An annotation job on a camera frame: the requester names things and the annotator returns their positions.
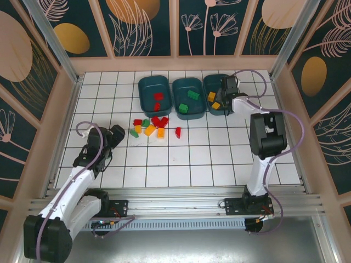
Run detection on teal plastic bin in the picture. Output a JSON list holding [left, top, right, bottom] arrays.
[[171, 77, 208, 121], [138, 75, 173, 116], [202, 73, 236, 117]]

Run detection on grey metal sheet panel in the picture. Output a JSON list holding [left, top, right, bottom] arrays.
[[16, 216, 338, 263]]

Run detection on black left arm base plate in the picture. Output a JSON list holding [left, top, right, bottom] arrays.
[[108, 199, 129, 219]]

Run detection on aluminium mounting rail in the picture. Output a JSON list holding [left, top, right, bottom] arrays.
[[27, 187, 326, 220]]

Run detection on aluminium frame post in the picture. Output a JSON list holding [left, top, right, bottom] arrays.
[[21, 0, 83, 84], [270, 0, 327, 82]]

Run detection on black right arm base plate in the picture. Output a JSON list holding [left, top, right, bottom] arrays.
[[224, 197, 274, 217]]

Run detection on grey slotted cable duct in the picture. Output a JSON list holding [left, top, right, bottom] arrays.
[[82, 218, 246, 231]]

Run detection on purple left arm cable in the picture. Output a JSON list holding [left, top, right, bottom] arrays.
[[36, 122, 136, 260]]

